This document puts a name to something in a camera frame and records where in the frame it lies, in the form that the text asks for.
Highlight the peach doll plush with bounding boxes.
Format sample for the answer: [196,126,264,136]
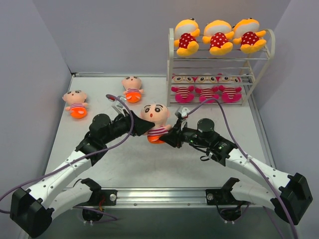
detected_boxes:
[140,104,172,144]
[122,76,144,104]
[62,90,88,120]

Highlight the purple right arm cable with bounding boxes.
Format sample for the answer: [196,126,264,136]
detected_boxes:
[184,98,300,239]

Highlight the pink panda plush front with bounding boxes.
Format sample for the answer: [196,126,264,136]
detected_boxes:
[216,73,242,104]

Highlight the yellow plush red dotted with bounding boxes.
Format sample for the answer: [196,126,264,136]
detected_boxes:
[202,20,234,56]
[232,18,267,54]
[174,18,200,57]

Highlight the cream metal-rod shelf rack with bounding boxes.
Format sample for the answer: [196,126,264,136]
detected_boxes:
[166,28,276,106]

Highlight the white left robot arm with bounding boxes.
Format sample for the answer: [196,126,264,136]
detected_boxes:
[10,112,155,238]

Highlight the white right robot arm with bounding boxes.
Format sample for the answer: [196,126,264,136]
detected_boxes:
[160,119,313,225]

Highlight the aluminium front mounting rail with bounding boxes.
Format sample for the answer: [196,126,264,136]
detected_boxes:
[59,186,252,209]

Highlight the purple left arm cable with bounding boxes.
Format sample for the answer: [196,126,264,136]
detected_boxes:
[0,94,135,222]

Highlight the pink panda plush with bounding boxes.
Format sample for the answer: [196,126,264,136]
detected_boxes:
[171,74,195,104]
[195,74,219,103]
[216,73,242,104]

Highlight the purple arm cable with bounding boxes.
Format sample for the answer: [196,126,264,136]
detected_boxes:
[0,94,135,222]
[184,98,300,239]

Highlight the peach doll plush back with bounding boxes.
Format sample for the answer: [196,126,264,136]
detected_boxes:
[122,76,144,104]

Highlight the pink panda plush back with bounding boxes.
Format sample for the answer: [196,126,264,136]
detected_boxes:
[171,74,195,104]

